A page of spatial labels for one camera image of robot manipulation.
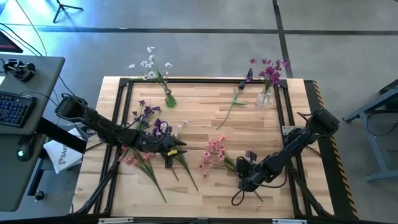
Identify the grey blue metal cart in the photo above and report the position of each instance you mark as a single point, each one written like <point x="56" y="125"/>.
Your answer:
<point x="377" y="149"/>

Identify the magenta flower bunch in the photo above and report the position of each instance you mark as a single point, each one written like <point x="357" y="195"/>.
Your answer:
<point x="270" y="71"/>

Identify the black keyboard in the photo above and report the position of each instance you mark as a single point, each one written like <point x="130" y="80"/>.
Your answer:
<point x="15" y="109"/>

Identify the grey desk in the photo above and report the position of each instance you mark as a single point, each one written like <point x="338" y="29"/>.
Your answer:
<point x="31" y="84"/>

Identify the black monitor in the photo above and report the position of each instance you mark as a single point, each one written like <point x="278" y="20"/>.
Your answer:
<point x="7" y="45"/>

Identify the dark desk leg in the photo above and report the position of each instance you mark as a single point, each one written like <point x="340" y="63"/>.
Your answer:
<point x="35" y="177"/>

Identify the green glass vase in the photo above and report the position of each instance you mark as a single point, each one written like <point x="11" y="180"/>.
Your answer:
<point x="171" y="102"/>

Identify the white printed paper bag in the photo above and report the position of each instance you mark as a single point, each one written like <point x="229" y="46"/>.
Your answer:
<point x="62" y="155"/>

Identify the black aluminium table frame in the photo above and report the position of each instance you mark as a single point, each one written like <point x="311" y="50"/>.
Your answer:
<point x="202" y="81"/>

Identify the white flower bunch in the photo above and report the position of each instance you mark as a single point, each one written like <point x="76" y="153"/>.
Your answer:
<point x="151" y="74"/>
<point x="183" y="161"/>

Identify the black table clamp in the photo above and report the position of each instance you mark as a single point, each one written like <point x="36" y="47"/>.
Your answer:
<point x="250" y="74"/>

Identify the pink flower bunch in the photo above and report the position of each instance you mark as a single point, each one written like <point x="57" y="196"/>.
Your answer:
<point x="145" y="157"/>
<point x="214" y="144"/>

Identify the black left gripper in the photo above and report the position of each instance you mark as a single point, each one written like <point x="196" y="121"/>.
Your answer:
<point x="155" y="144"/>

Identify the white metal bracket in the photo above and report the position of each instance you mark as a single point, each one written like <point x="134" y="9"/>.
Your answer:
<point x="289" y="221"/>
<point x="115" y="220"/>

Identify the black desk clamp mount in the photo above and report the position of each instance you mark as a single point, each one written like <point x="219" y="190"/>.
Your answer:
<point x="20" y="71"/>

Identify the grey metal base plate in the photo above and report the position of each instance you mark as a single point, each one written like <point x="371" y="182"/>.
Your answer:
<point x="287" y="129"/>

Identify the black computer mouse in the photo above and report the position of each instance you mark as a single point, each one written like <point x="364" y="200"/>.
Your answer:
<point x="25" y="146"/>

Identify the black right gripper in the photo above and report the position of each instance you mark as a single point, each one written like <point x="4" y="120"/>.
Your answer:
<point x="259" y="171"/>

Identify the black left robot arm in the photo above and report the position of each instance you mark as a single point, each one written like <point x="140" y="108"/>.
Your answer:
<point x="93" y="121"/>

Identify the clear glass vase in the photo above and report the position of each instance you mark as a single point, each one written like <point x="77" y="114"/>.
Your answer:
<point x="263" y="99"/>

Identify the black tripod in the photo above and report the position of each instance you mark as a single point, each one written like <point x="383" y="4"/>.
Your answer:
<point x="60" y="7"/>

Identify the small black table device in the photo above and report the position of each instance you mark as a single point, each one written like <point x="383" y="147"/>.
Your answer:
<point x="241" y="85"/>

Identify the green leaf stem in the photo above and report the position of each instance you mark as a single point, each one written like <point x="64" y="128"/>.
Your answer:
<point x="237" y="103"/>

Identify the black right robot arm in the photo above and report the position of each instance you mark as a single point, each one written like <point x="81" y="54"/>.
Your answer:
<point x="323" y="121"/>

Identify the dark purple flower bunch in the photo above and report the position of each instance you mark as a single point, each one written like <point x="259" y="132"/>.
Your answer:
<point x="157" y="123"/>
<point x="147" y="110"/>

